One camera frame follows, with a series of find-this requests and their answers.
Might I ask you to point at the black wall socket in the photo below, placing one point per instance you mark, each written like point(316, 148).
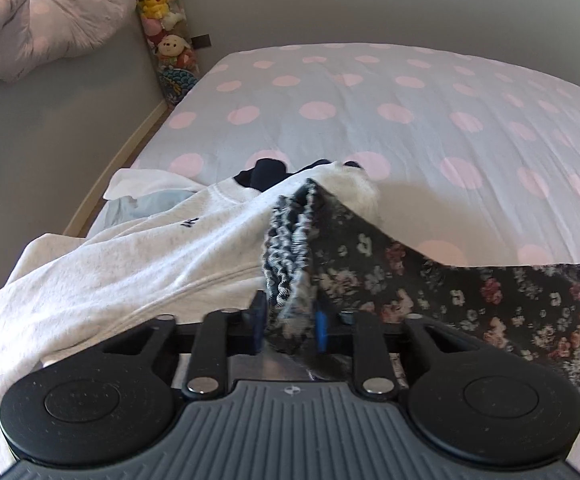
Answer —
point(201, 42)

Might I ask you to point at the pink polka dot bedsheet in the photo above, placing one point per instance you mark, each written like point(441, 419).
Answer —
point(471, 162)

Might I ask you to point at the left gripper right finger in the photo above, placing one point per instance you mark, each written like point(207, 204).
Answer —
point(358, 336)

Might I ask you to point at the rolled pink duvet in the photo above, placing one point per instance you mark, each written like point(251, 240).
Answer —
point(37, 32)

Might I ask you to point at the plush toy storage tube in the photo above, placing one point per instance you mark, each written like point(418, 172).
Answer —
point(165, 27)

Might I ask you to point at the white garment under pile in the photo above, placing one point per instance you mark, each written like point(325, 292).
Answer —
point(135, 194)

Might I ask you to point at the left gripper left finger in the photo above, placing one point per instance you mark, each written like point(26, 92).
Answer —
point(222, 334)

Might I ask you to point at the light grey sweatshirt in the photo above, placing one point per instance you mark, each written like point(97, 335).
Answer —
point(67, 294)

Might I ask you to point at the dark floral trousers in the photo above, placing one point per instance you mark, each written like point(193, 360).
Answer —
point(319, 254)

